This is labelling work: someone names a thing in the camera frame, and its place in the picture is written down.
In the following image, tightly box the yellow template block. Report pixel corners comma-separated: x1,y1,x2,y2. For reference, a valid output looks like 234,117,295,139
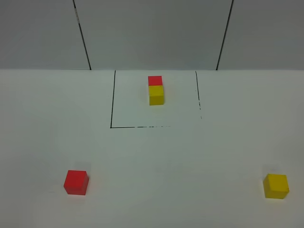
149,85,164,105

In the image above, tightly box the red template block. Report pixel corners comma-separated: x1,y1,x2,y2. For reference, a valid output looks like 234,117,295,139
148,76,163,86

